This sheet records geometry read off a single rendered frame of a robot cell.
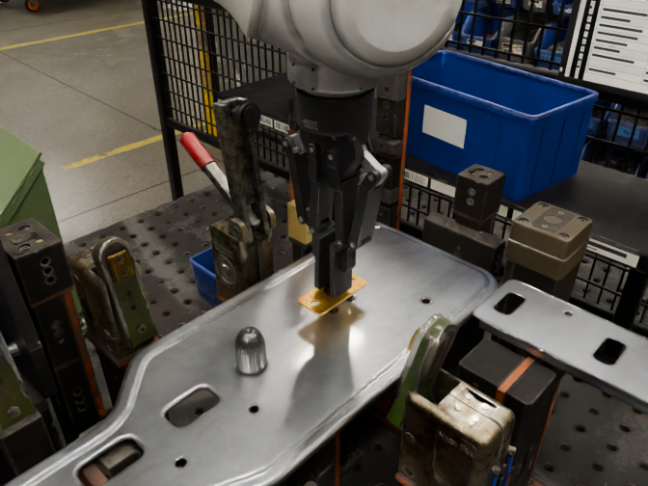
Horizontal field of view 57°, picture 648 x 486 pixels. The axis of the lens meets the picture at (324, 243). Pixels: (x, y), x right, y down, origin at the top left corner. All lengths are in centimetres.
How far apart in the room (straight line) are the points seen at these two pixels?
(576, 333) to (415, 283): 19
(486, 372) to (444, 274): 16
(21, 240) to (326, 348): 33
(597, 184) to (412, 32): 71
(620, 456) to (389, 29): 83
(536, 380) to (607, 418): 41
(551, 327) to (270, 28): 49
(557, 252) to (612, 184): 25
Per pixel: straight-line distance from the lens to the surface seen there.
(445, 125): 95
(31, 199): 106
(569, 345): 71
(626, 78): 103
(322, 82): 53
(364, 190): 58
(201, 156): 79
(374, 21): 32
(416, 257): 81
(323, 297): 68
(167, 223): 151
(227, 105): 70
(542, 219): 81
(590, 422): 107
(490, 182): 84
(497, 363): 70
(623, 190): 100
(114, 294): 68
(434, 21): 33
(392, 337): 68
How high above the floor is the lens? 145
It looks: 33 degrees down
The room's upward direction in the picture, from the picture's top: straight up
